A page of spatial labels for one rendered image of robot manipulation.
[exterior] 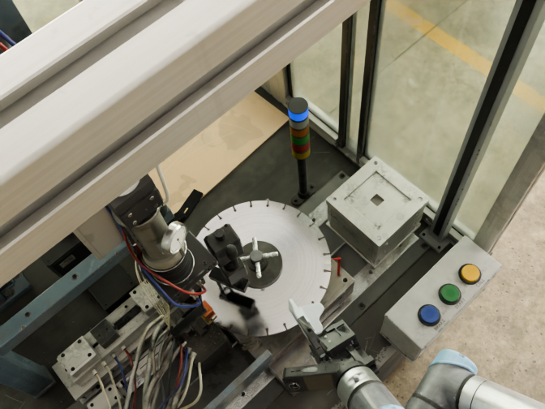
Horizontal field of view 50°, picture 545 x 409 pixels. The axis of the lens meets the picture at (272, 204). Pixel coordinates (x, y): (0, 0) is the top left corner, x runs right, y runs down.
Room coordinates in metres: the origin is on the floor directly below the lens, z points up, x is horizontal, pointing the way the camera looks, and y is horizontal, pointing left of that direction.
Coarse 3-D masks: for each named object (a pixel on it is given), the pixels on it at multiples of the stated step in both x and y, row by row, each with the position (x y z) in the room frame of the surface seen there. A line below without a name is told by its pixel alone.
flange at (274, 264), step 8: (248, 248) 0.55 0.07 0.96; (264, 248) 0.54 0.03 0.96; (272, 248) 0.54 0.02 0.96; (240, 256) 0.53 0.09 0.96; (280, 256) 0.51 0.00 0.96; (248, 264) 0.50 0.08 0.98; (264, 264) 0.50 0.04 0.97; (272, 264) 0.50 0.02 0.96; (280, 264) 0.50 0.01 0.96; (248, 272) 0.49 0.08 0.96; (264, 272) 0.48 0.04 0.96; (272, 272) 0.48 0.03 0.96; (280, 272) 0.48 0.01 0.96; (256, 280) 0.47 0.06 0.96; (264, 280) 0.46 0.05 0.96; (272, 280) 0.46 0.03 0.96
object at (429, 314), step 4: (424, 308) 0.35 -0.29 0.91; (428, 308) 0.35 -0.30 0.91; (432, 308) 0.35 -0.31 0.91; (420, 312) 0.35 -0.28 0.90; (424, 312) 0.34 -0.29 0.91; (428, 312) 0.34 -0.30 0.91; (432, 312) 0.34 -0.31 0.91; (436, 312) 0.34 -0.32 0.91; (420, 316) 0.34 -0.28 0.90; (424, 316) 0.34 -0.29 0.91; (428, 316) 0.33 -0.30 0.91; (432, 316) 0.33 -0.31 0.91; (436, 316) 0.33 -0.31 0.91; (424, 320) 0.33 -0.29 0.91; (428, 320) 0.33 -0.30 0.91; (432, 320) 0.33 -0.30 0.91; (436, 320) 0.32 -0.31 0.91
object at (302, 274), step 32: (224, 224) 0.62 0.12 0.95; (256, 224) 0.61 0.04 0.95; (288, 224) 0.59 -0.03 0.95; (288, 256) 0.51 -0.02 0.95; (320, 256) 0.50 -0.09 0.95; (224, 288) 0.46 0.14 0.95; (256, 288) 0.45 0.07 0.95; (288, 288) 0.44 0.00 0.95; (320, 288) 0.43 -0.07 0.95; (224, 320) 0.39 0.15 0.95; (256, 320) 0.38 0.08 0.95; (288, 320) 0.37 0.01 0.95
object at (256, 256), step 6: (252, 240) 0.55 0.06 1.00; (252, 252) 0.52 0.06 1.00; (258, 252) 0.51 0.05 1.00; (270, 252) 0.51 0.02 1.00; (276, 252) 0.51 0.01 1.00; (240, 258) 0.51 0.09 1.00; (246, 258) 0.51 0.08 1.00; (252, 258) 0.50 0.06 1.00; (258, 258) 0.50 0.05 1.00; (252, 264) 0.50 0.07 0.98; (258, 264) 0.49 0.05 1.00; (258, 270) 0.47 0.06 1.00; (258, 276) 0.46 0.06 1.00
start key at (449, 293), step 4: (444, 288) 0.39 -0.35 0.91; (448, 288) 0.39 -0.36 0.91; (452, 288) 0.39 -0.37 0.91; (456, 288) 0.39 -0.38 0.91; (444, 292) 0.38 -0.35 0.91; (448, 292) 0.38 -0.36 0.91; (452, 292) 0.38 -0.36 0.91; (456, 292) 0.38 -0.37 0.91; (444, 296) 0.37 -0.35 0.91; (448, 296) 0.37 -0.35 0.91; (452, 296) 0.37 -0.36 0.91; (456, 296) 0.37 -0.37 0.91; (444, 300) 0.37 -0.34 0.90; (448, 300) 0.36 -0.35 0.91; (452, 300) 0.36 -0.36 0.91; (456, 300) 0.36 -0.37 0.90
